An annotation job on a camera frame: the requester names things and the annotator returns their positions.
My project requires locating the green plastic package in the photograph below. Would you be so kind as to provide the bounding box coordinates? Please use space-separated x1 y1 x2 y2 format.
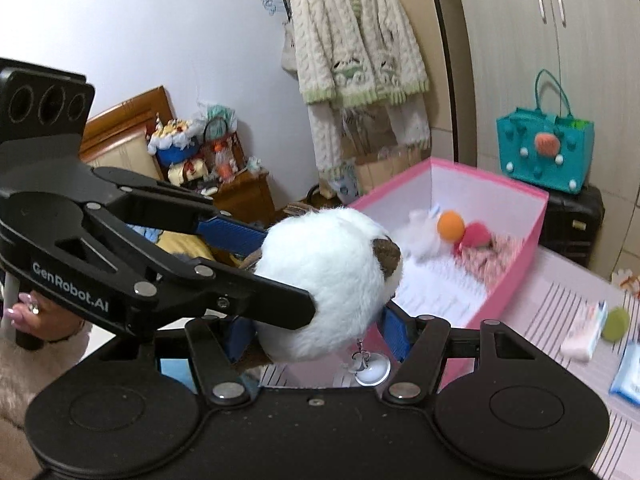
200 102 237 131

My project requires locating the black suitcase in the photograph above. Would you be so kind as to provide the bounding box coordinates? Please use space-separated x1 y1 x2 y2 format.
542 185 606 268

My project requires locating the person's left hand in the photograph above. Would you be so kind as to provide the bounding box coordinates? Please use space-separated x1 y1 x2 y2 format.
7 295 86 344

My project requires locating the green plush ball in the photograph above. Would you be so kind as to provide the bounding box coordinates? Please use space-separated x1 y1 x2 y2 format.
601 307 631 342

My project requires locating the wooden nightstand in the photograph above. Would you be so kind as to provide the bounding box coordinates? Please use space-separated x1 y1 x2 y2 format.
197 170 279 227

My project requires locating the white wardrobe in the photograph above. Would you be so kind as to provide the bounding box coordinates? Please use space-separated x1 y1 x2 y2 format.
450 0 640 281

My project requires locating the pink storage box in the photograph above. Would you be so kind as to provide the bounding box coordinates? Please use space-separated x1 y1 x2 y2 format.
280 156 550 388

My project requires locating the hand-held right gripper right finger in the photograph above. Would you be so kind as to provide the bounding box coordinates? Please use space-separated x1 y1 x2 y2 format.
379 305 548 406

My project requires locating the white tissue pack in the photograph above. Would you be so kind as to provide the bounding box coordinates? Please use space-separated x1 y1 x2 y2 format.
560 302 609 362

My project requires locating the orange plush ball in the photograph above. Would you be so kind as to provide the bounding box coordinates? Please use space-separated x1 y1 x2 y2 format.
436 210 465 239

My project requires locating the wooden bed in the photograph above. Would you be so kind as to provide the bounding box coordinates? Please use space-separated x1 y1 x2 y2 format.
80 85 236 266

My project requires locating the beige tote bag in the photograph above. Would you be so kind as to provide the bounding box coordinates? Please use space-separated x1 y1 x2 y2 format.
280 20 302 79

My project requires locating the teal felt handbag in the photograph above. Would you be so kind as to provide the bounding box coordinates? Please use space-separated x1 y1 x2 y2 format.
496 69 596 196

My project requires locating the striped tablecloth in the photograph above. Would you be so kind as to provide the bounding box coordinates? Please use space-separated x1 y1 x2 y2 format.
260 247 640 461

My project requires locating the fluffy cream pajama jacket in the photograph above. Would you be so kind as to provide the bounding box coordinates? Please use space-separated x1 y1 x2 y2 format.
287 0 431 107

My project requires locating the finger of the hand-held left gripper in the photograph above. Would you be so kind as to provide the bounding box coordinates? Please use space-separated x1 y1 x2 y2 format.
55 205 319 332
85 167 268 256

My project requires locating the person's left forearm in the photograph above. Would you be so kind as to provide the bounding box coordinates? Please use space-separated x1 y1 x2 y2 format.
0 325 101 480

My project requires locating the pink plush ball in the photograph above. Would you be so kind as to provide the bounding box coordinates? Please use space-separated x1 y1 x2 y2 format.
452 222 496 257

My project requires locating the pink floral cloth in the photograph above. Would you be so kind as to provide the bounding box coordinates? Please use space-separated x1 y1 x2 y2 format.
460 235 526 282

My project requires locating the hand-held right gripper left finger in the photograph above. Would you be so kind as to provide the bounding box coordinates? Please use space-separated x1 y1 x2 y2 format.
90 317 261 407

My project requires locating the blue white wet wipe packet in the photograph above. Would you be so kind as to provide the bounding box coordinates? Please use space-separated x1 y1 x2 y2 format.
609 345 640 397

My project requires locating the blue wrapped flower bouquet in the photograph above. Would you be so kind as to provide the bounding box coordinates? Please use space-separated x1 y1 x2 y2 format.
146 117 206 167

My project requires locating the printed paper sheet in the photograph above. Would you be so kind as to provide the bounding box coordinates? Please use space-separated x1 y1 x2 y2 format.
400 255 488 322

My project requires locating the white brown plush toy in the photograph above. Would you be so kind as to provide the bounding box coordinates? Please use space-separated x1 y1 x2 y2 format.
235 207 404 387

